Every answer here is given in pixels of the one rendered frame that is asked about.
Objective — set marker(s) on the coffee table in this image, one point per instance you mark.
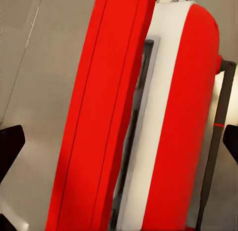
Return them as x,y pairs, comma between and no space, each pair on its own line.
41,43

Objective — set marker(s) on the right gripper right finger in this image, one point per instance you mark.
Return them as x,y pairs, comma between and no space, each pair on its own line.
230,140

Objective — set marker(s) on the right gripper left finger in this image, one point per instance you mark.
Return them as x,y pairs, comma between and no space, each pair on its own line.
12,140

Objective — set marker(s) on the radio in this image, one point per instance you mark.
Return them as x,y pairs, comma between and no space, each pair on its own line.
137,118

